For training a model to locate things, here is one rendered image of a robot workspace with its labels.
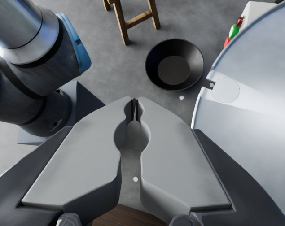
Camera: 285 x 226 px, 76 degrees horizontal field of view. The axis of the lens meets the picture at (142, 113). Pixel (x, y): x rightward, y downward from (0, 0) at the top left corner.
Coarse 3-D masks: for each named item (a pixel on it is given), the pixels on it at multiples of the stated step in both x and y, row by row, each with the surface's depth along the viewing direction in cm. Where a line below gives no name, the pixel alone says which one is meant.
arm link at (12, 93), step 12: (0, 60) 33; (0, 72) 32; (12, 72) 33; (0, 84) 32; (12, 84) 33; (0, 96) 33; (12, 96) 34; (24, 96) 35; (36, 96) 37; (0, 108) 34; (12, 108) 36; (24, 108) 38; (36, 108) 42; (0, 120) 38; (12, 120) 39; (24, 120) 42
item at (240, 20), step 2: (244, 16) 34; (238, 18) 34; (240, 18) 34; (242, 18) 34; (244, 18) 34; (238, 20) 34; (240, 20) 34; (242, 20) 34; (244, 20) 34; (238, 22) 34; (240, 22) 34; (242, 22) 34; (236, 24) 35; (238, 24) 34; (240, 24) 34; (242, 24) 34; (236, 26) 35; (238, 26) 35; (240, 26) 35; (240, 28) 35
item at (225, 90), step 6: (222, 78) 15; (228, 78) 15; (216, 84) 15; (222, 84) 15; (228, 84) 15; (234, 84) 15; (216, 90) 15; (222, 90) 15; (228, 90) 15; (234, 90) 15; (216, 96) 15; (222, 96) 15; (228, 96) 15; (234, 96) 15; (222, 102) 15; (228, 102) 15
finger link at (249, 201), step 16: (208, 144) 8; (208, 160) 7; (224, 160) 7; (224, 176) 6; (240, 176) 6; (240, 192) 6; (256, 192) 6; (240, 208) 5; (256, 208) 5; (272, 208) 5; (208, 224) 5; (224, 224) 5; (240, 224) 5; (256, 224) 5; (272, 224) 5
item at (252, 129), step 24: (264, 24) 16; (240, 48) 16; (264, 48) 15; (216, 72) 15; (240, 72) 15; (264, 72) 15; (240, 96) 14; (264, 96) 14; (192, 120) 14; (216, 120) 14; (240, 120) 14; (264, 120) 14; (240, 144) 14; (264, 144) 13; (264, 168) 13
